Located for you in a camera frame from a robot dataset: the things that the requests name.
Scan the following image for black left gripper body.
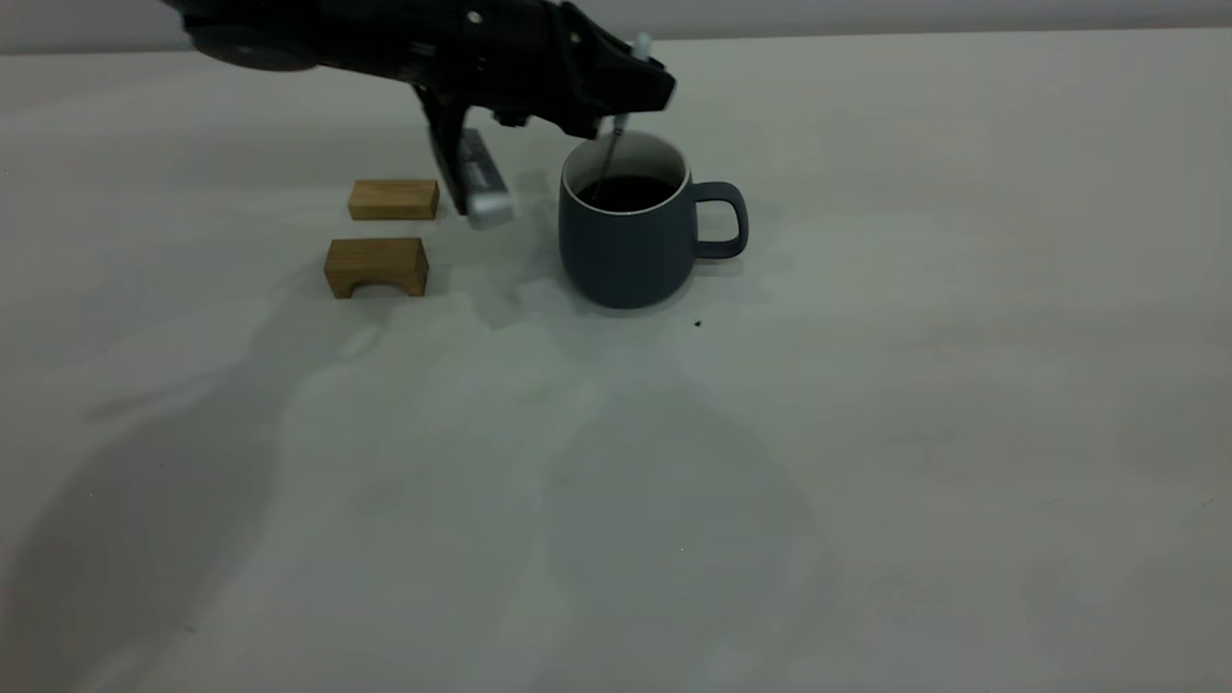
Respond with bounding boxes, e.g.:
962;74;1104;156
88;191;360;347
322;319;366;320
402;0;580;132

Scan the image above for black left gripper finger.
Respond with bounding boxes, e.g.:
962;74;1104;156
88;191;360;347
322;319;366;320
566;2;678;116
552;100;618;141

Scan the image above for flat rectangular wooden block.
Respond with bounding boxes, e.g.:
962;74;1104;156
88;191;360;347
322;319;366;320
347;179;442;222

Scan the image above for arched wooden block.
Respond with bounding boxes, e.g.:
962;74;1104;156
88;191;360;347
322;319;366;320
324;237;430;298

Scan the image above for metal spoon with white handle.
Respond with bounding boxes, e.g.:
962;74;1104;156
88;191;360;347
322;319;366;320
589;32;655;205

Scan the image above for dark grey ceramic cup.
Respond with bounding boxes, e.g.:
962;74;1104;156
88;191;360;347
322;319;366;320
558;133;749;311

